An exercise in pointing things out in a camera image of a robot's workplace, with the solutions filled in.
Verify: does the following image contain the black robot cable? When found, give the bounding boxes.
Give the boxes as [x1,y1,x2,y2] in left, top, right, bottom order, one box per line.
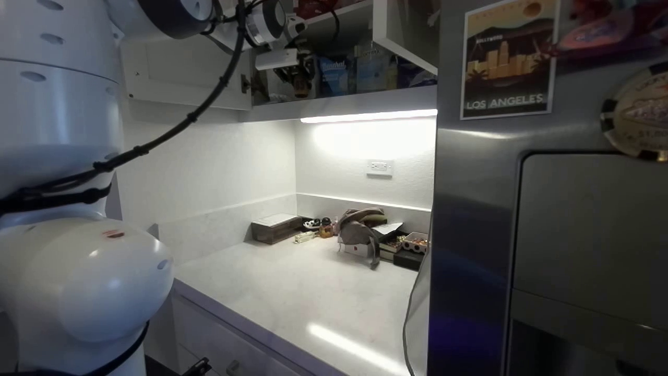
[0,0,343,217]

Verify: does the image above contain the under-cabinet light strip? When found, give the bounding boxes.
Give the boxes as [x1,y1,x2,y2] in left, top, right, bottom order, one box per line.
[302,108,438,124]

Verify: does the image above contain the round poker chip magnet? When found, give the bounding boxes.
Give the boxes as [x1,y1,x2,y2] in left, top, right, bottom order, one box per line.
[600,60,668,163]

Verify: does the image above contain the white wall outlet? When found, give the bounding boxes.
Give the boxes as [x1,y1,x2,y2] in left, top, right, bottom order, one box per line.
[367,159,396,177]

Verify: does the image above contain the white cabinet door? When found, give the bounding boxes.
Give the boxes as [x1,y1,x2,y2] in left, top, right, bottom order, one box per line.
[121,37,233,107]

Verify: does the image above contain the small brown box pile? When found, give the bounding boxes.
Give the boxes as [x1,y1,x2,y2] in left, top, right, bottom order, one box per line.
[377,221,430,269]

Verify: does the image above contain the white cabinet shelf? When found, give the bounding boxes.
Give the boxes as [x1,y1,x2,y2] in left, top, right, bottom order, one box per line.
[247,0,440,120]

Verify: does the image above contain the Los Angeles poster magnet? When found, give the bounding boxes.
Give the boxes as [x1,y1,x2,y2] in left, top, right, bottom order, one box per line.
[459,0,560,119]

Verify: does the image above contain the small round counter item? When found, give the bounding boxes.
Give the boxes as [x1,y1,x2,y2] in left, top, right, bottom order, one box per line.
[304,217,336,237]

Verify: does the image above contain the dark grey tray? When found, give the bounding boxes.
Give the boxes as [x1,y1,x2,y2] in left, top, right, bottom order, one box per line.
[249,214,304,244]

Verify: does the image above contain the white lower cabinet drawer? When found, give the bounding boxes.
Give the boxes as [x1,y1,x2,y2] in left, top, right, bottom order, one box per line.
[147,282,338,376]

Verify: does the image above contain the stainless steel refrigerator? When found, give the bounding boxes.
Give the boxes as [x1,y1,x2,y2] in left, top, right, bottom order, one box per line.
[427,0,668,376]

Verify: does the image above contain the blue snack bag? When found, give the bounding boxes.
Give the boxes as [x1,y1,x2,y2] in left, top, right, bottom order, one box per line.
[318,57,349,96]

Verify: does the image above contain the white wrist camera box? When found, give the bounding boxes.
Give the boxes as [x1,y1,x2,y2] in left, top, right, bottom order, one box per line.
[255,48,298,71]

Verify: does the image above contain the pink red magnet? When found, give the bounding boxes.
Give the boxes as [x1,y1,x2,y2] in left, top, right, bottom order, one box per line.
[551,0,668,69]

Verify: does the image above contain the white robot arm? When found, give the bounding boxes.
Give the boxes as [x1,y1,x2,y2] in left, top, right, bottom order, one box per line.
[0,0,289,376]

